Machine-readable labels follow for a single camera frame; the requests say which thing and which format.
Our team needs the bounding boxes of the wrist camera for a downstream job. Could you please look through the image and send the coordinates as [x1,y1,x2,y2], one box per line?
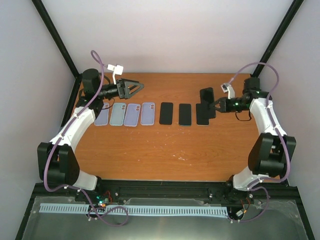
[107,64,124,85]
[220,83,235,100]

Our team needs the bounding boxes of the black frame post right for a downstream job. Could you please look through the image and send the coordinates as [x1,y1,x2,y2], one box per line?
[254,0,320,239]

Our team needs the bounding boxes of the light blue cable duct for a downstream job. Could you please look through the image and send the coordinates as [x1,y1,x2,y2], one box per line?
[38,203,228,218]

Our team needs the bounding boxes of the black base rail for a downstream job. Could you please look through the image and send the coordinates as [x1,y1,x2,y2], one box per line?
[32,178,300,208]

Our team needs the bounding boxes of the black frame post left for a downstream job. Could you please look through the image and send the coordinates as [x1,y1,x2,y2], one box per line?
[15,0,82,240]

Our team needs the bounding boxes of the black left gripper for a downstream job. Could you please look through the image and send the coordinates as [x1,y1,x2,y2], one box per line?
[97,78,145,100]

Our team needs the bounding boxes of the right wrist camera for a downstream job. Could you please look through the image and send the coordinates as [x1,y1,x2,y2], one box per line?
[220,83,235,100]

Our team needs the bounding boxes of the black frame post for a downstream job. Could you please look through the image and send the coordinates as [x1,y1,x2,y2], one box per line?
[15,0,82,240]
[254,0,320,239]

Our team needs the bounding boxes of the phone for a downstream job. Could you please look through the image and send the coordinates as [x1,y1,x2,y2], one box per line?
[195,103,209,126]
[178,103,192,127]
[199,87,216,120]

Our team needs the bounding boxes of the light blue phone case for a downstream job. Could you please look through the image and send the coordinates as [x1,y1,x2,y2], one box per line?
[109,102,127,127]

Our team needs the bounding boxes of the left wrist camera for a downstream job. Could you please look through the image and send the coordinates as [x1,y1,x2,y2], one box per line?
[107,64,124,85]

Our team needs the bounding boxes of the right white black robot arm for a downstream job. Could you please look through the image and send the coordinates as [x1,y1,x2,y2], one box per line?
[211,77,297,203]

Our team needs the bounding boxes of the black smartphone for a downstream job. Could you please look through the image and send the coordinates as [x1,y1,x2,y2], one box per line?
[159,102,174,125]

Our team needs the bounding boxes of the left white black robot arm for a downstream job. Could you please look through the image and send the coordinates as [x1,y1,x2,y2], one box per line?
[37,68,144,202]

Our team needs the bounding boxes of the metal base plate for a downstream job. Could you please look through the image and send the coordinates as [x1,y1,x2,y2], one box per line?
[21,197,314,240]

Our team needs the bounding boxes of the lavender phone case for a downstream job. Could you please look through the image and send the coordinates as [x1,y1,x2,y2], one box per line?
[140,102,156,126]
[123,103,141,127]
[94,102,110,127]

